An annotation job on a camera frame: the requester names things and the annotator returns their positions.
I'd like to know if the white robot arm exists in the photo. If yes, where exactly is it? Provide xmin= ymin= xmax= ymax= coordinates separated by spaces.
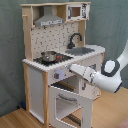
xmin=69 ymin=41 xmax=128 ymax=93

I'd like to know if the grey range hood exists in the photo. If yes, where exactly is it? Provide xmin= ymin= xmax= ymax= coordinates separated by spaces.
xmin=34 ymin=5 xmax=64 ymax=27

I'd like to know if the grey toy sink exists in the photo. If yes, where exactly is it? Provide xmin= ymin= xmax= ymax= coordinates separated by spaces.
xmin=66 ymin=47 xmax=94 ymax=56

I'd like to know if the white oven door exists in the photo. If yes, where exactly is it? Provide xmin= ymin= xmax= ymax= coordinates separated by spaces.
xmin=49 ymin=86 xmax=93 ymax=128

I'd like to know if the white toy microwave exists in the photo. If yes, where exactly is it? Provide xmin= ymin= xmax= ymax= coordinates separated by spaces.
xmin=66 ymin=3 xmax=90 ymax=21

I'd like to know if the wooden toy kitchen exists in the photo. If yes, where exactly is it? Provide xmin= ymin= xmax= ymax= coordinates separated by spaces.
xmin=22 ymin=2 xmax=105 ymax=128

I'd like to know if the steel toy pot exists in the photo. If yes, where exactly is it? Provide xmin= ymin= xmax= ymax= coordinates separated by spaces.
xmin=41 ymin=51 xmax=57 ymax=62

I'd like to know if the black toy stovetop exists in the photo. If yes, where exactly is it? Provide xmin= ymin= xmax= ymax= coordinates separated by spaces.
xmin=34 ymin=53 xmax=71 ymax=66

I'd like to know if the red left oven knob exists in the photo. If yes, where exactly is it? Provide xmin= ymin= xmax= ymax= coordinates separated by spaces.
xmin=54 ymin=73 xmax=60 ymax=79

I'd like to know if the black toy faucet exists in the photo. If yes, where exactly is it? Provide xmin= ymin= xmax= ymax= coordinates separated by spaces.
xmin=67 ymin=33 xmax=83 ymax=49

